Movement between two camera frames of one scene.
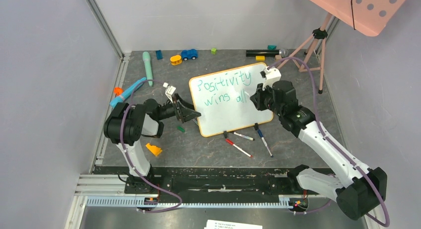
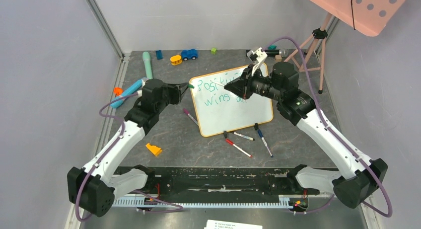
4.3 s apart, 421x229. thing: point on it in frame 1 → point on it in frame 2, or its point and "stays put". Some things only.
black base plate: (208, 183) stays put
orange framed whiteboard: (223, 99) stays put
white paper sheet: (217, 224) stays put
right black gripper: (258, 99) → (246, 83)
